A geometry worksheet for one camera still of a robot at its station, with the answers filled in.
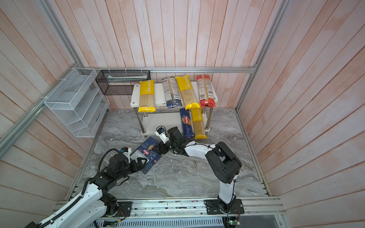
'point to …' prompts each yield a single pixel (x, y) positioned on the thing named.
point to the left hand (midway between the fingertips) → (142, 163)
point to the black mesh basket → (120, 82)
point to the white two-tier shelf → (166, 121)
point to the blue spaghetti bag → (187, 128)
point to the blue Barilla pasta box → (147, 150)
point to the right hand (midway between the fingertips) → (155, 146)
